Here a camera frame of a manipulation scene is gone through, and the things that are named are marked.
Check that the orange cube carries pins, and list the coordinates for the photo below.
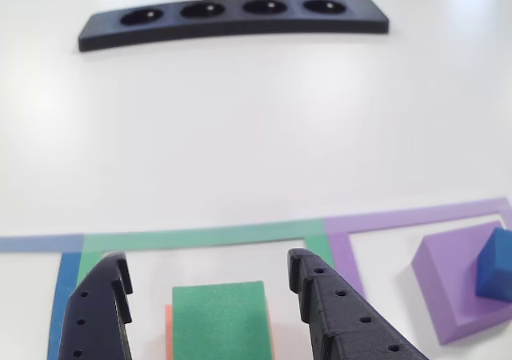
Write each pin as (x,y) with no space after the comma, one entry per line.
(169,332)

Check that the large purple cube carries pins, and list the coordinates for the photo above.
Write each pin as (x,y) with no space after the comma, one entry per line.
(444,280)

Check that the green cube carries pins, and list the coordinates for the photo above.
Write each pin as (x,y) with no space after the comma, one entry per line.
(220,320)

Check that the small blue cube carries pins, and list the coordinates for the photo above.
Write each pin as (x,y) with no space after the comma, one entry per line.
(496,268)

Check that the black power strip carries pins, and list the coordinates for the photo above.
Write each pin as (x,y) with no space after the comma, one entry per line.
(232,24)

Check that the blue square frame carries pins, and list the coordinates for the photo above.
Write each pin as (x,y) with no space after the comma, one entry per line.
(64,292)

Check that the purple square frame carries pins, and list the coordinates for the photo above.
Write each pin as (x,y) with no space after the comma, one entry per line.
(400,218)

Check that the green square frame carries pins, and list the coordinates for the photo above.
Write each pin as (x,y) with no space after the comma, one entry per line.
(200,234)

